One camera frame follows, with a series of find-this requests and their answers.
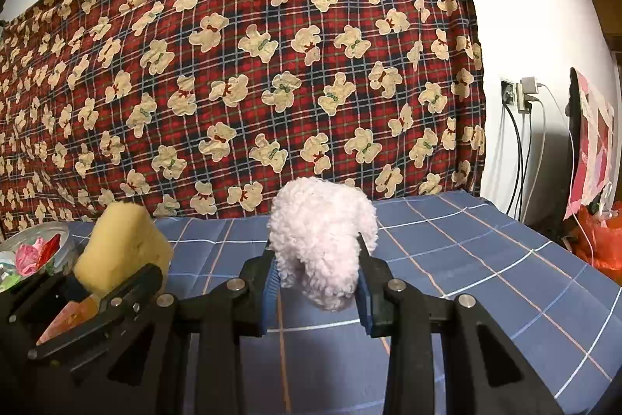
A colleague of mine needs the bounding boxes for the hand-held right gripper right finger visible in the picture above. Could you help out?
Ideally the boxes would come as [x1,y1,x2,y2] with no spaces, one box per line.
[357,234,567,415]

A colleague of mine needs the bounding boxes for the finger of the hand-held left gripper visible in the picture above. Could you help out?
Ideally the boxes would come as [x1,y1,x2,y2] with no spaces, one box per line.
[0,274,79,328]
[26,263,166,364]

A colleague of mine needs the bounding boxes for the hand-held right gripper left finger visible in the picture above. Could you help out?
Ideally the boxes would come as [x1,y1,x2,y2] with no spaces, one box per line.
[63,250,283,415]

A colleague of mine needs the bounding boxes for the yellow sponge block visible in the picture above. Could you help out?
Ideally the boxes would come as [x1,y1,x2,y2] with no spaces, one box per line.
[73,202,174,299]

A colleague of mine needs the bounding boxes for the round metal tin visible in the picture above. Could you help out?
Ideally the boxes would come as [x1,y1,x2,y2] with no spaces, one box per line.
[0,222,81,294]

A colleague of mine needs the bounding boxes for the pink fluffy cloth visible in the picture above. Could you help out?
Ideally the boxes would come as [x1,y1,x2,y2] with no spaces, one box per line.
[267,179,379,311]

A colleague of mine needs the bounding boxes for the blue plaid bedsheet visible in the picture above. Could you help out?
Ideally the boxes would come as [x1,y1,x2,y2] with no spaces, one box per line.
[63,190,622,415]

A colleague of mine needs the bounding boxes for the orange plastic bag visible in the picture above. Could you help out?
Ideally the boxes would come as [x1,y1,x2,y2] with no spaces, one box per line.
[566,201,622,284]

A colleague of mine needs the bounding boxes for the red plaid bear-print blanket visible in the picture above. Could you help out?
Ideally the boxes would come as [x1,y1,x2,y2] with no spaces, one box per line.
[0,0,487,241]

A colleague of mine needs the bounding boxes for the black board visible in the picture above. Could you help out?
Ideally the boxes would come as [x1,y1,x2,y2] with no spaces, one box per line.
[565,66,584,221]

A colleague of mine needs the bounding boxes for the white plug charger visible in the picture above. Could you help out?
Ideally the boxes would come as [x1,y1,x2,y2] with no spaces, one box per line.
[517,76,541,113]

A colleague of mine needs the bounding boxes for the pink printed poster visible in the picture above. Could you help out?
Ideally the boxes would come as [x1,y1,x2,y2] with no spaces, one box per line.
[564,70,615,221]

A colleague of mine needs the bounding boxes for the brown wooden cabinet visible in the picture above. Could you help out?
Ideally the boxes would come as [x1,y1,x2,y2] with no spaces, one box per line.
[587,0,622,51]

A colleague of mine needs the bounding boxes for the black cable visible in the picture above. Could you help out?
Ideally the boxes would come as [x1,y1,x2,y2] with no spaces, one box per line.
[505,103,526,221]

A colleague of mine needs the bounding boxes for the straight white cable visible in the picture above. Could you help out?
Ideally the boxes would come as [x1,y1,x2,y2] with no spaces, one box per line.
[524,99,547,224]

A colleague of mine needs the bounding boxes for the curved white cable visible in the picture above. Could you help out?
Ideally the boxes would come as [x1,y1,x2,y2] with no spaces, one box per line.
[538,82,596,267]

